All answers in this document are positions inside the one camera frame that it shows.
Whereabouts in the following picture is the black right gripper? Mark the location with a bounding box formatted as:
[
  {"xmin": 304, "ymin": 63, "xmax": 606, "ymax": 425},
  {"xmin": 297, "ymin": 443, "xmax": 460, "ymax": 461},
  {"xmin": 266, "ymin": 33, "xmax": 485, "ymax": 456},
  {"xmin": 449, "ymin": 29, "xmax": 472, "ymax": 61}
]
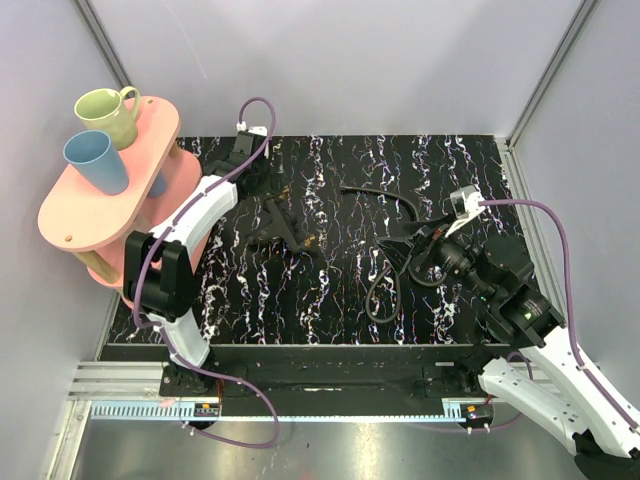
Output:
[{"xmin": 372, "ymin": 208, "xmax": 496, "ymax": 301}]

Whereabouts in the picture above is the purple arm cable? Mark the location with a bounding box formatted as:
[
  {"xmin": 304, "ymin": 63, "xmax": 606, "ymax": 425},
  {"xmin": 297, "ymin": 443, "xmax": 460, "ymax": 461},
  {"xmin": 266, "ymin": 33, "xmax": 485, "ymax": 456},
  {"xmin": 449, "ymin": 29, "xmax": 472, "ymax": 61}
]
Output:
[
  {"xmin": 132, "ymin": 97, "xmax": 280, "ymax": 449},
  {"xmin": 419, "ymin": 198, "xmax": 640, "ymax": 436}
]

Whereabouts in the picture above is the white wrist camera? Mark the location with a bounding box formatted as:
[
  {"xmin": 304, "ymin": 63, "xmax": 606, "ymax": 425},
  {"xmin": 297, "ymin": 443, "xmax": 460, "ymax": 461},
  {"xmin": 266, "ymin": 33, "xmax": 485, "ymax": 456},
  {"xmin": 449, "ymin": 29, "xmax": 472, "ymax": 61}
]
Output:
[
  {"xmin": 233, "ymin": 121, "xmax": 268, "ymax": 157},
  {"xmin": 445, "ymin": 185, "xmax": 486, "ymax": 238}
]

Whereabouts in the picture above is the black corrugated metal hose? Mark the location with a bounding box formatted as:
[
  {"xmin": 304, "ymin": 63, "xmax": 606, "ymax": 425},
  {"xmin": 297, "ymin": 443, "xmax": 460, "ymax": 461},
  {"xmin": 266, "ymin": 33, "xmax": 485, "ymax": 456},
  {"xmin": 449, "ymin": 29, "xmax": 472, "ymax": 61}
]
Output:
[{"xmin": 340, "ymin": 185, "xmax": 441, "ymax": 324}]

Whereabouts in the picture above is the aluminium frame rail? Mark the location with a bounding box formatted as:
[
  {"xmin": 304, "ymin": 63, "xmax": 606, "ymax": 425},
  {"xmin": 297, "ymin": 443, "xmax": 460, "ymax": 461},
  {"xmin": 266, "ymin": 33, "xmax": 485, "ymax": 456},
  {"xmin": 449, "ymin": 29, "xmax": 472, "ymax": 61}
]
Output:
[{"xmin": 69, "ymin": 362, "xmax": 487, "ymax": 423}]

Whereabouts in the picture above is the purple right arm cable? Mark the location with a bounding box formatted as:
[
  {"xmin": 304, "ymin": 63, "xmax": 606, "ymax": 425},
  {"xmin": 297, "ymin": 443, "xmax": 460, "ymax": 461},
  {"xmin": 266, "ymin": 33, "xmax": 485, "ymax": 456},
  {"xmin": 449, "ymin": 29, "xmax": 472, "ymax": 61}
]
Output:
[{"xmin": 419, "ymin": 198, "xmax": 640, "ymax": 436}]

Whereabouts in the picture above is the blue plastic cup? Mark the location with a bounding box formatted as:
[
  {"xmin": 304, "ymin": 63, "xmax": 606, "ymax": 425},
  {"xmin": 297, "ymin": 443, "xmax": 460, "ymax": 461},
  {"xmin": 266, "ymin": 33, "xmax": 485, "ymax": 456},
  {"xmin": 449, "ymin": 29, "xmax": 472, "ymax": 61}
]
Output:
[
  {"xmin": 147, "ymin": 170, "xmax": 167, "ymax": 198},
  {"xmin": 63, "ymin": 130, "xmax": 129, "ymax": 195}
]

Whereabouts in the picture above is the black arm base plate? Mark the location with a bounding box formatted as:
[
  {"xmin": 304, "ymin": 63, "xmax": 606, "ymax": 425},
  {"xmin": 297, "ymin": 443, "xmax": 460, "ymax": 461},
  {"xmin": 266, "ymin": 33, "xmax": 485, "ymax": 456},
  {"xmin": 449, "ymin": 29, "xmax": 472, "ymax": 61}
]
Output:
[{"xmin": 159, "ymin": 362, "xmax": 487, "ymax": 398}]

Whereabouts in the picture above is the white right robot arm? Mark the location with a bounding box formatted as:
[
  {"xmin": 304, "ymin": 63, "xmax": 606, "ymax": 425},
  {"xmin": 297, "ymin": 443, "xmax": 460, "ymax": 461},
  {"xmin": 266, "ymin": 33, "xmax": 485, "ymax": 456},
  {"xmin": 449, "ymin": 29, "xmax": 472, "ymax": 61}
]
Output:
[{"xmin": 376, "ymin": 215, "xmax": 639, "ymax": 479}]

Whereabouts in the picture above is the black marble pattern mat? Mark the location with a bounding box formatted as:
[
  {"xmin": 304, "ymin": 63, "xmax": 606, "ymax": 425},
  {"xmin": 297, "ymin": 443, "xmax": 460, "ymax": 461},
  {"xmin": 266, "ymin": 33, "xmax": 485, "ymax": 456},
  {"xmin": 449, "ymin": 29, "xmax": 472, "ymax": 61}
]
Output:
[{"xmin": 107, "ymin": 134, "xmax": 551, "ymax": 346}]

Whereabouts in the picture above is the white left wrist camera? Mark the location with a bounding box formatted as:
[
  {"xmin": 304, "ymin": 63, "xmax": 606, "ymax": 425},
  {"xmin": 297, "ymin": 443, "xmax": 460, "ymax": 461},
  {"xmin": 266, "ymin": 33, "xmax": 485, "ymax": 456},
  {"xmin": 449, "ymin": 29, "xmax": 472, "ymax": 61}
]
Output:
[{"xmin": 233, "ymin": 121, "xmax": 268, "ymax": 157}]

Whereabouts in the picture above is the pink two-tier wooden shelf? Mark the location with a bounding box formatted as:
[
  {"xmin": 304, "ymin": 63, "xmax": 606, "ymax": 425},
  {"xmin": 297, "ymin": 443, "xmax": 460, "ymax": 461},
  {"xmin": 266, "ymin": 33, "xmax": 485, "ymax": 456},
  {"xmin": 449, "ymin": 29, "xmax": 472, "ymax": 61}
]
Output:
[{"xmin": 38, "ymin": 96, "xmax": 201, "ymax": 292}]

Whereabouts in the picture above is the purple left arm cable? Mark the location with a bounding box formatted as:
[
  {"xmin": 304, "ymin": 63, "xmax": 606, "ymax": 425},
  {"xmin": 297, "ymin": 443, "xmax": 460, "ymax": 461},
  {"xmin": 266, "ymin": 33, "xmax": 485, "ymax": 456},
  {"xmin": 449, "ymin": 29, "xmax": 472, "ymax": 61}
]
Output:
[{"xmin": 132, "ymin": 97, "xmax": 280, "ymax": 449}]

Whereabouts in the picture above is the green ceramic mug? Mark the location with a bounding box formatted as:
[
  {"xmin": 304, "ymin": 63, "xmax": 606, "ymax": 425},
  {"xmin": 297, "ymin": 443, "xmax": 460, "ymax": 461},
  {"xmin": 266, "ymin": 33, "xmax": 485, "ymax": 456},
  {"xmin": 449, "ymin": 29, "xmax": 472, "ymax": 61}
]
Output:
[{"xmin": 74, "ymin": 86, "xmax": 141, "ymax": 150}]

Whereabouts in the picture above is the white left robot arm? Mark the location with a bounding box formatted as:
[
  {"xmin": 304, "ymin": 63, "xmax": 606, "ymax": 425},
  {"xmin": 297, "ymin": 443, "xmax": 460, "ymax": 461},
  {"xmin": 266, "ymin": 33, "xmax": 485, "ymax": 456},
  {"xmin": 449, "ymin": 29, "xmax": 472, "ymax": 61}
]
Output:
[{"xmin": 123, "ymin": 123, "xmax": 270, "ymax": 396}]

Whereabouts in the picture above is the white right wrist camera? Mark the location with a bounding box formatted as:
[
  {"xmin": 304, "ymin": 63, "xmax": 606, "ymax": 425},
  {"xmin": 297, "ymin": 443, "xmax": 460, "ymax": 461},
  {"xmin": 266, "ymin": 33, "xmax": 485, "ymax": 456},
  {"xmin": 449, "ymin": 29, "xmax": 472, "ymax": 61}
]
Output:
[{"xmin": 445, "ymin": 185, "xmax": 486, "ymax": 238}]

